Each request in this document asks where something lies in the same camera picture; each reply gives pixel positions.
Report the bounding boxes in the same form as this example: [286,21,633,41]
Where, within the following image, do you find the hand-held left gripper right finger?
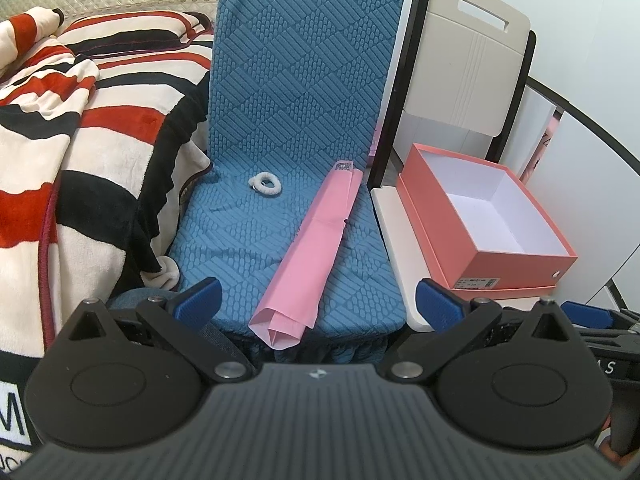
[380,278,576,383]

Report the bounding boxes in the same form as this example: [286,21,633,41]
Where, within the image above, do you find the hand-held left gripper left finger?
[67,278,256,383]

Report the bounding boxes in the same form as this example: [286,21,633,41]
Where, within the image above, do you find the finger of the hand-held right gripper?
[560,301,640,333]

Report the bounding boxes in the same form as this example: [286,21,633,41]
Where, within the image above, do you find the pink cardboard box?
[397,143,579,297]

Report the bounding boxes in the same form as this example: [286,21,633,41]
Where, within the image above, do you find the pink bag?
[248,160,363,351]

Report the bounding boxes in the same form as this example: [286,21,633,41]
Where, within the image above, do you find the white fluffy hair scrunchie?
[248,171,283,196]

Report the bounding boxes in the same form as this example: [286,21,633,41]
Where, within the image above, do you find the person's right hand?
[599,422,635,472]

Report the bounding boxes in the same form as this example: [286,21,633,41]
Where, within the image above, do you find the pink paper strip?
[520,115,563,186]

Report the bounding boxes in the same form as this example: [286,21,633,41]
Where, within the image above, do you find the red white black striped blanket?
[0,7,216,441]

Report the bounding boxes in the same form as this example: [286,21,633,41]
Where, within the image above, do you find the blue textured floor chair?
[167,0,407,366]

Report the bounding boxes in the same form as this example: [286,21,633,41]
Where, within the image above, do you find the beige folding chair black frame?
[367,0,538,333]

